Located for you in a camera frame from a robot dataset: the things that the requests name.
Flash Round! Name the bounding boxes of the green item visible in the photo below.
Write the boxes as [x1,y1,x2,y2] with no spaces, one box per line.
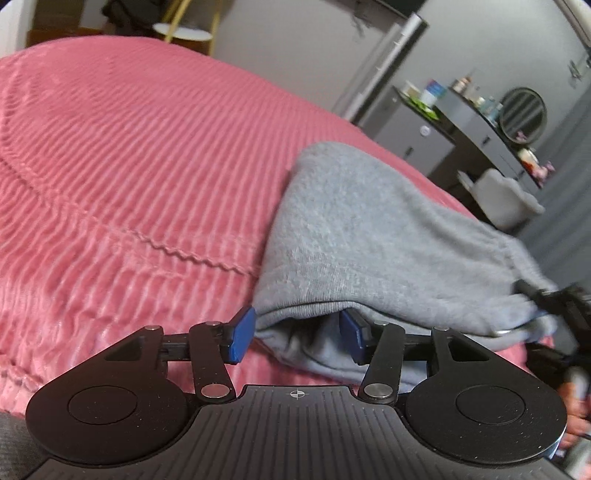
[408,99,437,119]

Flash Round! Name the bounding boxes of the white upholstered chair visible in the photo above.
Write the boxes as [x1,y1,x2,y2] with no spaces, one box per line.
[457,168,546,232]

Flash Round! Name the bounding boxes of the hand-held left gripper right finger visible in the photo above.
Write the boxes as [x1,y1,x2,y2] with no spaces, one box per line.
[339,310,490,405]

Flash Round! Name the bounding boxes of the round black-framed mirror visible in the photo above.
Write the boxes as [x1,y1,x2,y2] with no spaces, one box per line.
[499,87,548,142]

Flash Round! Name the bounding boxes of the pink ribbed blanket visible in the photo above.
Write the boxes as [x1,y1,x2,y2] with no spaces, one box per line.
[0,37,532,416]

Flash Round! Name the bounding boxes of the grey pants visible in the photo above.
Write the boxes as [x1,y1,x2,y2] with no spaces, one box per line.
[254,141,562,394]

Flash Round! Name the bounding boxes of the white air conditioner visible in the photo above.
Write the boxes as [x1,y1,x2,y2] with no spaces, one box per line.
[554,0,591,38]

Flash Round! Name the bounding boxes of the tall white tower fan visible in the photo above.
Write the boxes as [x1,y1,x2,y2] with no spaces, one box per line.
[332,13,428,125]

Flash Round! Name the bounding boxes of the white container with blue label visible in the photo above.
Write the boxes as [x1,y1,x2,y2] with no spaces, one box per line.
[419,80,447,108]

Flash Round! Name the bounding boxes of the black clothes heap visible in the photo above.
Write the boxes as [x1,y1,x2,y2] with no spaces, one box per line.
[102,0,160,26]

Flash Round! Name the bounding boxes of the person's right hand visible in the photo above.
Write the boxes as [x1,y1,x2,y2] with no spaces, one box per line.
[558,367,591,462]

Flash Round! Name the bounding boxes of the small bottles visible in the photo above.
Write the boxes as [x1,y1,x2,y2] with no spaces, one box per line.
[479,96,505,124]

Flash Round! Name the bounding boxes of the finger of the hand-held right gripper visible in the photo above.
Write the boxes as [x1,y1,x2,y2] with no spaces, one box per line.
[526,342,578,385]
[513,279,561,309]

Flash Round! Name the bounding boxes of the grey curtain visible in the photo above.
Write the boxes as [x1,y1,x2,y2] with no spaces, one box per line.
[519,90,591,298]

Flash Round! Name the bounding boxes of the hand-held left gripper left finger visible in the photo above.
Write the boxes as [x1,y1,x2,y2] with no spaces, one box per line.
[104,307,257,405]

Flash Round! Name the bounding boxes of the grey cabinet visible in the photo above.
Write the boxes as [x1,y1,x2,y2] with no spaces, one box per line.
[374,85,459,179]

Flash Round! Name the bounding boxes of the white round yellow-legged side table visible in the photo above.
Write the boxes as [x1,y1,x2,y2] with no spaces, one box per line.
[152,0,222,57]

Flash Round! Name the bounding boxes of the grey dressing table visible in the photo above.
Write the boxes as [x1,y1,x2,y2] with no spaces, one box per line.
[434,88,542,191]

